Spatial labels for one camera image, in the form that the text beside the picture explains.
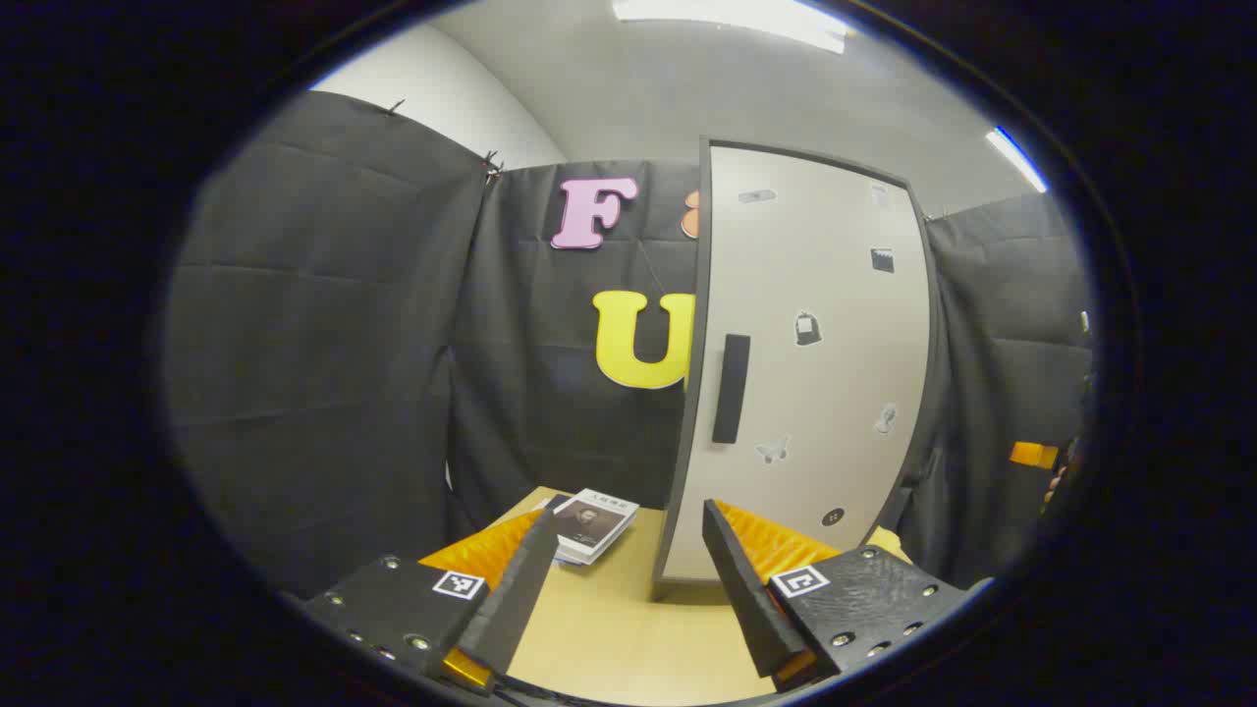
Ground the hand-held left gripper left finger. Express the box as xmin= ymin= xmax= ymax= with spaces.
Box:
xmin=300 ymin=506 xmax=561 ymax=693

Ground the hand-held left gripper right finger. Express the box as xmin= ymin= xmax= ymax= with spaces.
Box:
xmin=701 ymin=498 xmax=973 ymax=693

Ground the dark grey cabinet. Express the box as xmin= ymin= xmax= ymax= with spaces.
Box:
xmin=651 ymin=136 xmax=946 ymax=602

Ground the black cabinet door handle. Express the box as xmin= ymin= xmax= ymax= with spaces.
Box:
xmin=712 ymin=334 xmax=752 ymax=445

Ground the white book with portrait cover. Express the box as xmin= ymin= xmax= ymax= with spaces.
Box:
xmin=552 ymin=488 xmax=640 ymax=566

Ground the yellow plush toy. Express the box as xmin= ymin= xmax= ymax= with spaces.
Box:
xmin=864 ymin=525 xmax=914 ymax=566

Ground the short ceiling light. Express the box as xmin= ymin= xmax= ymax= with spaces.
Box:
xmin=985 ymin=126 xmax=1049 ymax=194

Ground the black backdrop cloth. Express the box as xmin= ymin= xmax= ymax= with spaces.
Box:
xmin=162 ymin=90 xmax=1096 ymax=600

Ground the long ceiling light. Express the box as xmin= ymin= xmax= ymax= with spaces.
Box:
xmin=611 ymin=0 xmax=851 ymax=55

